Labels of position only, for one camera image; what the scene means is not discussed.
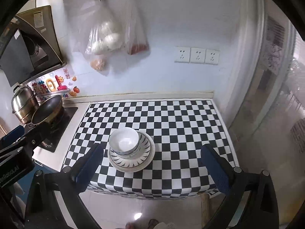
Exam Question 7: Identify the white plate blue leaf rim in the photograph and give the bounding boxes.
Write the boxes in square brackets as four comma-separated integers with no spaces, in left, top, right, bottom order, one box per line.
[108,131,155,172]

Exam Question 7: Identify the colourful wall stickers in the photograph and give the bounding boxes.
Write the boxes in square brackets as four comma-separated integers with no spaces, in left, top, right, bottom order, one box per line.
[26,67,80,102]

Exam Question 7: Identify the white gloved right hand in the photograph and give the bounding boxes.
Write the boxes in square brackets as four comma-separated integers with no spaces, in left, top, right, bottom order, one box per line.
[153,222,177,229]

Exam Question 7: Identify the left white wall socket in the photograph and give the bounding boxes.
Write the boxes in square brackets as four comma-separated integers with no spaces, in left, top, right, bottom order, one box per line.
[174,47,191,63]

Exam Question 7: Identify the stainless steel steamer pot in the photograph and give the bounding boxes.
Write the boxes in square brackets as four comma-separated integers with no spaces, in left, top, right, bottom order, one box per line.
[11,85,39,125]

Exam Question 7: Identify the right white wall socket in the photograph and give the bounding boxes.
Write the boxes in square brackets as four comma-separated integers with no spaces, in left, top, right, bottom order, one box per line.
[205,49,220,65]

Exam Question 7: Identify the middle white wall socket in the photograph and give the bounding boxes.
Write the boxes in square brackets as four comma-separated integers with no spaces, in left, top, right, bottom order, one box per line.
[190,47,206,64]

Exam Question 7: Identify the white plate grey flower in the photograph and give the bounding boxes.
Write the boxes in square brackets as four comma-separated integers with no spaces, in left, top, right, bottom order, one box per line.
[108,127,156,173]

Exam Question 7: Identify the frosted glass sliding door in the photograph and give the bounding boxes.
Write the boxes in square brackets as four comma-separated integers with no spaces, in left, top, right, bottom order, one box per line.
[230,0,304,224]

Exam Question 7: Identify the plastic bag with white buns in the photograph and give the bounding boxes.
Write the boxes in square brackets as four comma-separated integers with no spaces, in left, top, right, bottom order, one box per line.
[73,0,123,73]

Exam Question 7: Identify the black white checkered tablecloth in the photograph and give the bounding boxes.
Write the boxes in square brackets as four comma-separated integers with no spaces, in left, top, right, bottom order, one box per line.
[63,99,238,200]

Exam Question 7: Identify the black frying pan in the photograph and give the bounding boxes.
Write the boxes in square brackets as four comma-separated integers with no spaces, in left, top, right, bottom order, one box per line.
[23,95,65,130]

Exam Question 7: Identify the plastic bag with red food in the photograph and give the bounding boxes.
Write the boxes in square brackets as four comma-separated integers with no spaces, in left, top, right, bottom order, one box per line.
[125,0,149,55]

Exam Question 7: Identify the person's right foot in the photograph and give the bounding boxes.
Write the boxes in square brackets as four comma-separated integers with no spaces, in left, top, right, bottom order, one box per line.
[147,219,159,229]

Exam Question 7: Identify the black range hood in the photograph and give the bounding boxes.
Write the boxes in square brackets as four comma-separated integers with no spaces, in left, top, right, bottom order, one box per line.
[1,5,66,87]

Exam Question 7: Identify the white wall socket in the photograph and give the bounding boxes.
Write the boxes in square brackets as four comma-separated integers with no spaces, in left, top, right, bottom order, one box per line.
[174,47,191,63]
[205,49,220,65]
[190,47,206,64]

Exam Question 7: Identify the white bowl coloured dots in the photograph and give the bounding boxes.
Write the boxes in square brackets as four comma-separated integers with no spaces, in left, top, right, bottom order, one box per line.
[109,127,140,158]

